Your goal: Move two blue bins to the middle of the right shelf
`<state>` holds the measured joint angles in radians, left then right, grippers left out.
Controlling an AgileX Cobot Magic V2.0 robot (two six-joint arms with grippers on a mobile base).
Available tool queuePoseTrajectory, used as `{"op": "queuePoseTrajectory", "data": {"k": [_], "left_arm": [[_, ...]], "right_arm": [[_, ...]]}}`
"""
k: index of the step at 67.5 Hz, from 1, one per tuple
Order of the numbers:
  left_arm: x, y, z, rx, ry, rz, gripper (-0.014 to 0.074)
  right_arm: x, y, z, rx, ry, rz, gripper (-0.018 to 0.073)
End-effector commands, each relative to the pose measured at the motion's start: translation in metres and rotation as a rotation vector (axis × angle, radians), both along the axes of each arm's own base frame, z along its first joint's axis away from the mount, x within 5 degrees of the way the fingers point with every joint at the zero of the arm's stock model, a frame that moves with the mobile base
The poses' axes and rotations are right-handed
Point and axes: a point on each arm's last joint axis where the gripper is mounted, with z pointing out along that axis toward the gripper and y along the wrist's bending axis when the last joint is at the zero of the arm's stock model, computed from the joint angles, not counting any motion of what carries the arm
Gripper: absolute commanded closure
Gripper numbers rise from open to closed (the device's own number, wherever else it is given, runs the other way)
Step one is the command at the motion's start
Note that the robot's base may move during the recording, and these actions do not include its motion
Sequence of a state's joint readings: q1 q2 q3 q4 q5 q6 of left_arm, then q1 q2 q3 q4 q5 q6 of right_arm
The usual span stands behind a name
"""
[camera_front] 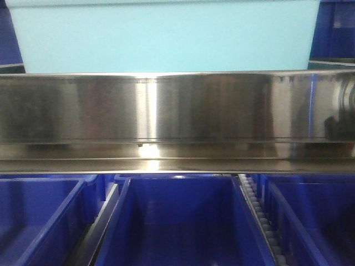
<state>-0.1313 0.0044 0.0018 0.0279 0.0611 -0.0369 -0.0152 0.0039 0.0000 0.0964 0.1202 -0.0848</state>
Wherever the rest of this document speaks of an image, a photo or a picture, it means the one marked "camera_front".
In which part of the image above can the steel divider rail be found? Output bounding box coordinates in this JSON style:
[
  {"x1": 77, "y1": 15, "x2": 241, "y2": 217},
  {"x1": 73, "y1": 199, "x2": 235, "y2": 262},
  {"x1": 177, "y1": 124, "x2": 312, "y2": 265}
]
[{"x1": 64, "y1": 184, "x2": 119, "y2": 265}]

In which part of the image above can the dark blue bin upper right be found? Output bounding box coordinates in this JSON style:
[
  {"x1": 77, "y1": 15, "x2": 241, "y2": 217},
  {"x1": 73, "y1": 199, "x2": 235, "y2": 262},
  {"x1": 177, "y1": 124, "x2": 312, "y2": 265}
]
[{"x1": 308, "y1": 1, "x2": 354, "y2": 69}]

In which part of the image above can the dark blue bin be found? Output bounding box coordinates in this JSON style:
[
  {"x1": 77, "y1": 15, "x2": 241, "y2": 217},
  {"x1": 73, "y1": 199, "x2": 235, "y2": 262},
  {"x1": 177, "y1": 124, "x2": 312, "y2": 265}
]
[
  {"x1": 308, "y1": 1, "x2": 354, "y2": 69},
  {"x1": 1, "y1": 1, "x2": 26, "y2": 74},
  {"x1": 1, "y1": 175, "x2": 105, "y2": 265},
  {"x1": 246, "y1": 174, "x2": 354, "y2": 265},
  {"x1": 95, "y1": 176, "x2": 275, "y2": 265}
]

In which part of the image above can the dark blue bin lower middle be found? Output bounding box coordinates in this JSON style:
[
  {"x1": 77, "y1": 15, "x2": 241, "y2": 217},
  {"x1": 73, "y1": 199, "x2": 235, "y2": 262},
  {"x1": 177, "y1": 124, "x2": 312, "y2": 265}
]
[{"x1": 95, "y1": 176, "x2": 275, "y2": 265}]

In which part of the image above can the dark blue bin lower right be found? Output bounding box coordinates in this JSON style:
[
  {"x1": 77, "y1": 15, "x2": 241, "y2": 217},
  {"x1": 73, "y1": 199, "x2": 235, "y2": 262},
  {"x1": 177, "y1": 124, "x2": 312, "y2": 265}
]
[{"x1": 246, "y1": 174, "x2": 354, "y2": 265}]

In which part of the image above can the dark blue bin lower left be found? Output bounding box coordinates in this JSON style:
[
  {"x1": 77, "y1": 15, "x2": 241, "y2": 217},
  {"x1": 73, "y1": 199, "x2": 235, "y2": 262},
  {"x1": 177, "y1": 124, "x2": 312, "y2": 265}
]
[{"x1": 1, "y1": 175, "x2": 105, "y2": 265}]

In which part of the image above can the dark blue bin upper left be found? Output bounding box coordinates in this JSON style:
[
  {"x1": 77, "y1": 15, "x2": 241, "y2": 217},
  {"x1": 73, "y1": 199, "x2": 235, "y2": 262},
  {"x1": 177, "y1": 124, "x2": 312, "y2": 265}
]
[{"x1": 1, "y1": 1, "x2": 26, "y2": 74}]

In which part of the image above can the white roller conveyor track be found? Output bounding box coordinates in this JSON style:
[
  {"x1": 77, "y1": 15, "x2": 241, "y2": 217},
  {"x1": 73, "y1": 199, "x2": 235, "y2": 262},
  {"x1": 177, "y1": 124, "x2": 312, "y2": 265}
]
[{"x1": 237, "y1": 174, "x2": 288, "y2": 266}]

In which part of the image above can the stainless steel shelf rail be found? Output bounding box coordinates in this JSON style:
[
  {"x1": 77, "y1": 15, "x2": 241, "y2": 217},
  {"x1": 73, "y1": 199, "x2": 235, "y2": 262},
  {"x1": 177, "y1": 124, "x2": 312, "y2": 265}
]
[{"x1": 1, "y1": 70, "x2": 354, "y2": 173}]

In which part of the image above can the light blue plastic bin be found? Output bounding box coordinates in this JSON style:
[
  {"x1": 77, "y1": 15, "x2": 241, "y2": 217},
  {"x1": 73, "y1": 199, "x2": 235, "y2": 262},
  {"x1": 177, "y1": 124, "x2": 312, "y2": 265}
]
[{"x1": 6, "y1": 1, "x2": 320, "y2": 73}]

